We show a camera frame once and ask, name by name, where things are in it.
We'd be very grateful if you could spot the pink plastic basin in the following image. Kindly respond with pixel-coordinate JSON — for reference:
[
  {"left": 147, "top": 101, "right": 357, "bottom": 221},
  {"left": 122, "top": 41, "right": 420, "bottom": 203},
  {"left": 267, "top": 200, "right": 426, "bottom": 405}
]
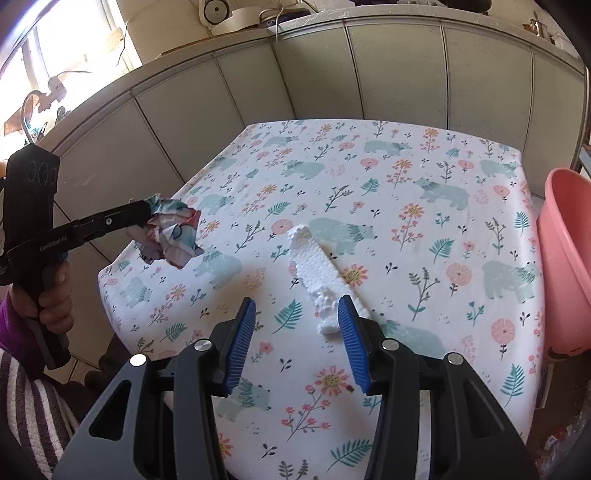
[{"left": 537, "top": 167, "right": 591, "bottom": 358}]

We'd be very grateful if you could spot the floral bear tablecloth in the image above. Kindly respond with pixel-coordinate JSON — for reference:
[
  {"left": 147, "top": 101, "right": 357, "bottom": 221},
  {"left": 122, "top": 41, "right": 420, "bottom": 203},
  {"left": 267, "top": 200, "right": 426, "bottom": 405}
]
[{"left": 97, "top": 119, "right": 548, "bottom": 480}]

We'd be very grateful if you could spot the metal storage rack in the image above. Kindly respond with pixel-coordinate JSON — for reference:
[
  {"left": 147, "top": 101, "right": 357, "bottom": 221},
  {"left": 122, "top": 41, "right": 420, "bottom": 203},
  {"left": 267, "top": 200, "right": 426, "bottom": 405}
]
[{"left": 570, "top": 65, "right": 591, "bottom": 176}]

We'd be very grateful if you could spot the window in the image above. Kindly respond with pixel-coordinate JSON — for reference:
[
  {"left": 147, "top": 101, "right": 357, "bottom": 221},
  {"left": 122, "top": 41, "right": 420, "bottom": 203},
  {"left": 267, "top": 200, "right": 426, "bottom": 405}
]
[{"left": 0, "top": 0, "right": 141, "bottom": 121}]

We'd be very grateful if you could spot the black induction cooker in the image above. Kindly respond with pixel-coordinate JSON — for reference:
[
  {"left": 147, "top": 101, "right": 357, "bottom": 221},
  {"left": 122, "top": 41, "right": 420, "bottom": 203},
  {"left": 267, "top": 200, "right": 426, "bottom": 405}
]
[{"left": 259, "top": 7, "right": 315, "bottom": 25}]

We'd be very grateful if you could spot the grey kitchen cabinet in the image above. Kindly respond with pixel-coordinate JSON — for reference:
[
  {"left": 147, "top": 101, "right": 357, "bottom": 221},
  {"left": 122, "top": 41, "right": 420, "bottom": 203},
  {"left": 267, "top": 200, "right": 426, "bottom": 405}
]
[{"left": 34, "top": 4, "right": 589, "bottom": 278}]

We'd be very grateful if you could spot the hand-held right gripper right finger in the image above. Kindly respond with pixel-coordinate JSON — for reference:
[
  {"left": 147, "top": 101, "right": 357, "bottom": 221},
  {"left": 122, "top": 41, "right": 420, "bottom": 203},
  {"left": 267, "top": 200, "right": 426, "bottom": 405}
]
[{"left": 337, "top": 295, "right": 541, "bottom": 480}]

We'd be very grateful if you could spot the multicolour cloth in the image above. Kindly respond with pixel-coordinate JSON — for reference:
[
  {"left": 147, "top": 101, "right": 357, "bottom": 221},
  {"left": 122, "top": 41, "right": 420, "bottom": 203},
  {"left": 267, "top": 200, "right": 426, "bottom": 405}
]
[{"left": 126, "top": 194, "right": 205, "bottom": 269}]

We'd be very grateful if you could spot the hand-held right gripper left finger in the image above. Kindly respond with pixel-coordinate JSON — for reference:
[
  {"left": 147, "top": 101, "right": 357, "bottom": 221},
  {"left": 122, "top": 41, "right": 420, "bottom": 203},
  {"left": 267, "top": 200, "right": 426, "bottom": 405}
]
[{"left": 52, "top": 298, "right": 257, "bottom": 480}]

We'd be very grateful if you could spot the white foam piece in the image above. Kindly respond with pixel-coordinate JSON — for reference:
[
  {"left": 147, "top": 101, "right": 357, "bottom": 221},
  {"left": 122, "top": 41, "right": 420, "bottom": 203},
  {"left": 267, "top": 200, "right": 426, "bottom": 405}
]
[{"left": 286, "top": 222, "right": 372, "bottom": 337}]

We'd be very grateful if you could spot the white rice cooker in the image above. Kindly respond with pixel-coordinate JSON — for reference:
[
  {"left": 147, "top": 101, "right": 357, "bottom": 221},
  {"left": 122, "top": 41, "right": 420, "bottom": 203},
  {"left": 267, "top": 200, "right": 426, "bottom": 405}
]
[{"left": 198, "top": 0, "right": 264, "bottom": 34}]

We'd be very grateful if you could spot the striped clothing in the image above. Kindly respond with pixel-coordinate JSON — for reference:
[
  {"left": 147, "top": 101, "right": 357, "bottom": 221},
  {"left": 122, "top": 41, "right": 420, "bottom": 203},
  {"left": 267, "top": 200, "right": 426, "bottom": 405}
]
[{"left": 0, "top": 346, "right": 81, "bottom": 467}]

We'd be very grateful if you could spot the metal faucet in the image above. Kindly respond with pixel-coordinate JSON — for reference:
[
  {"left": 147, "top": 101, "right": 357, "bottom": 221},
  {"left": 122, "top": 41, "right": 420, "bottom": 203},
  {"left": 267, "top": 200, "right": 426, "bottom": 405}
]
[{"left": 21, "top": 76, "right": 68, "bottom": 139}]

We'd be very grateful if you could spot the person's left hand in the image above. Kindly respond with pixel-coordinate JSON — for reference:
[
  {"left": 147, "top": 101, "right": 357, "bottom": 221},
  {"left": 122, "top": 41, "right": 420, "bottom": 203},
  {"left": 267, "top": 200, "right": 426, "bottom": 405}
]
[{"left": 11, "top": 261, "right": 73, "bottom": 325}]

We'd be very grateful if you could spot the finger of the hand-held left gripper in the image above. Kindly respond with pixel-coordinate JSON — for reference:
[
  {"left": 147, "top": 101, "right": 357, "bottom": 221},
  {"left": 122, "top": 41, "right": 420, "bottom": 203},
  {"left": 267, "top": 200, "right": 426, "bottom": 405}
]
[
  {"left": 69, "top": 210, "right": 154, "bottom": 248},
  {"left": 76, "top": 203, "right": 153, "bottom": 228}
]

